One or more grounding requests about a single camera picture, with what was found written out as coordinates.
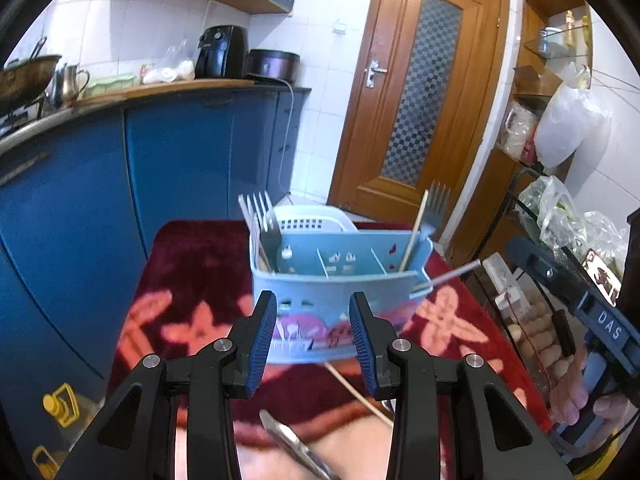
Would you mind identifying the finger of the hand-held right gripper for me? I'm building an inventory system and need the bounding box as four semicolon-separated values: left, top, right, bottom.
505;236;587;312

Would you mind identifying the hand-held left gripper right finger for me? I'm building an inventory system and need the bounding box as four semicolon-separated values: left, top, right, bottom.
348;290;576;480

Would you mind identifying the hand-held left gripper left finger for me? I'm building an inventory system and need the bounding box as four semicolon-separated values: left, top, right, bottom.
52;290;279;480

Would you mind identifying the bamboo chopstick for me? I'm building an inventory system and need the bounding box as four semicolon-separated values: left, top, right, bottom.
326;363;395;428
398;190;430;272

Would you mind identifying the light blue utensil holder box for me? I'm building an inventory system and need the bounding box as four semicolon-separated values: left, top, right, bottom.
249;232;435;366

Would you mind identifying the silver utensil handle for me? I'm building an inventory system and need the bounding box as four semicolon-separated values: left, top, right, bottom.
412;259;482;294

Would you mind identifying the metal knife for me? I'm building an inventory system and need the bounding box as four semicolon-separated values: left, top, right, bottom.
259;409;342;480

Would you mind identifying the metal fork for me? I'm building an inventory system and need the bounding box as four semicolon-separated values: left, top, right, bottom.
420;181;452;238
251;191;284;271
238;192;266;266

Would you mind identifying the person's right hand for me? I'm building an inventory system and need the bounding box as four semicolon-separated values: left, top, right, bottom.
549;351;640;432

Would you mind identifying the white power strip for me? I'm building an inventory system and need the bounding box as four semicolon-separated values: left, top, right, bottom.
481;254;532;322

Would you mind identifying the clear plastic bag with vegetables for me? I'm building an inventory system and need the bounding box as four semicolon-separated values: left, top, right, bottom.
517;175;632;273

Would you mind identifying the dark red flower blanket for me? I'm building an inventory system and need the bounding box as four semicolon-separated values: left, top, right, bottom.
107;219;557;480

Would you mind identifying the white plastic basket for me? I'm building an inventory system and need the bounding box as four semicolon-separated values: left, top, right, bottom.
272;204;359;235

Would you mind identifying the white plastic bag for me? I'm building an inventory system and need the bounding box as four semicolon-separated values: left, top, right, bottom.
534;61;614;169

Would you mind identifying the blue lower kitchen cabinet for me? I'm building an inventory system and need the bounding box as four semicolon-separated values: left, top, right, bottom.
0;84;312;413

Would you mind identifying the yellow oil bottle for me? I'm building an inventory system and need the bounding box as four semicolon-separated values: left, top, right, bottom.
41;382;82;429
31;446;67;480

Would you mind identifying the wooden door with glass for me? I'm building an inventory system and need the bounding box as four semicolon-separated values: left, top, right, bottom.
327;0;512;227

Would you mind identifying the glass jar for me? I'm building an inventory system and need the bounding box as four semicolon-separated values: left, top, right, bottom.
539;26;564;57

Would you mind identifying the dark rice cooker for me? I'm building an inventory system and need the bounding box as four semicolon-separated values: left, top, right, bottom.
245;48;301;87

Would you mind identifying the clear plastic bag on counter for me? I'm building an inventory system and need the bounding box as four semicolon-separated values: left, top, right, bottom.
141;39;197;86

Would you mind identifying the black air fryer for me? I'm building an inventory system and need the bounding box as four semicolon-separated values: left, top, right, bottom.
194;25;249;81

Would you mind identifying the green tray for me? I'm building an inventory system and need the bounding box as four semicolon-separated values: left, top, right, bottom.
82;73;139;99

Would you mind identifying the metal pitcher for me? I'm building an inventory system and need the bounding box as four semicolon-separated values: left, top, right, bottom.
46;62;91;109

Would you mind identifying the gas stove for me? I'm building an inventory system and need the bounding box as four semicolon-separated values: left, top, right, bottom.
0;94;48;140

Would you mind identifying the black wok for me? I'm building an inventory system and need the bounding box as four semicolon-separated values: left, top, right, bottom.
0;52;64;117

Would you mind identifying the black metal wire rack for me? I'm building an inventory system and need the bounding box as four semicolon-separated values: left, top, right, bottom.
492;165;631;411

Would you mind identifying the red cable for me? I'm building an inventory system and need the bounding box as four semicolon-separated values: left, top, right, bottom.
501;295;557;396

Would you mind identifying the wooden wall shelf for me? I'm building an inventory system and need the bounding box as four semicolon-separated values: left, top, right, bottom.
514;0;597;171

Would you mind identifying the white power cable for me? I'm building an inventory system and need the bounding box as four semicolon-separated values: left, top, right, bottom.
276;79;297;196

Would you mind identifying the metal door handle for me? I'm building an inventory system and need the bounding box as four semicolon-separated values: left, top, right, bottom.
364;58;389;89

